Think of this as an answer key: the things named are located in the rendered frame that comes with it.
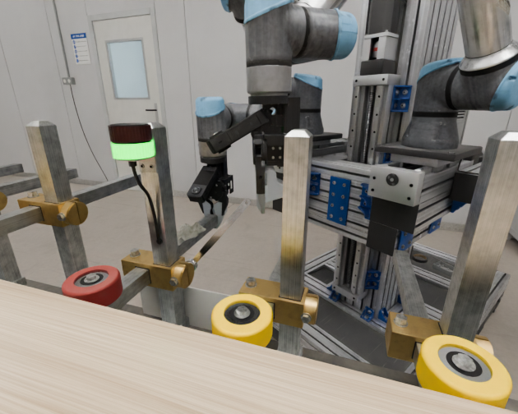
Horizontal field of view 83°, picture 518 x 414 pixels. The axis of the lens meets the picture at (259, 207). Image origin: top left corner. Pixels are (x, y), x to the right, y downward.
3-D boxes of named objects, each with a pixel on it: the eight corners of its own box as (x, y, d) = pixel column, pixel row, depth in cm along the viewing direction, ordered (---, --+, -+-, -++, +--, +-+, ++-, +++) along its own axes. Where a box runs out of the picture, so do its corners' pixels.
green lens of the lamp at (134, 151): (131, 152, 49) (130, 139, 48) (162, 154, 47) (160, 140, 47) (104, 158, 44) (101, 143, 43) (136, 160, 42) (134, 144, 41)
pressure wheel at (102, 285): (104, 313, 54) (91, 259, 50) (140, 323, 51) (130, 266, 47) (64, 346, 46) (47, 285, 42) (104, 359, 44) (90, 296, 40)
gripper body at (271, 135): (300, 169, 50) (302, 94, 46) (250, 171, 50) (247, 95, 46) (293, 161, 57) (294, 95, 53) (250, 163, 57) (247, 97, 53)
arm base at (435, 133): (413, 140, 98) (419, 110, 95) (464, 145, 87) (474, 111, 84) (391, 144, 89) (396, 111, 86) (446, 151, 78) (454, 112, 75)
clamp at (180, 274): (141, 269, 64) (137, 248, 62) (196, 279, 60) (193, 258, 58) (122, 282, 59) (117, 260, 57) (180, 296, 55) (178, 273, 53)
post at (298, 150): (281, 370, 59) (289, 127, 43) (298, 374, 58) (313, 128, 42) (276, 384, 56) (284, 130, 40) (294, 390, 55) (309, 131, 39)
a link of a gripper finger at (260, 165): (265, 196, 51) (265, 144, 48) (256, 196, 51) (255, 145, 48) (264, 188, 55) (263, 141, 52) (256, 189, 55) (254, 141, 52)
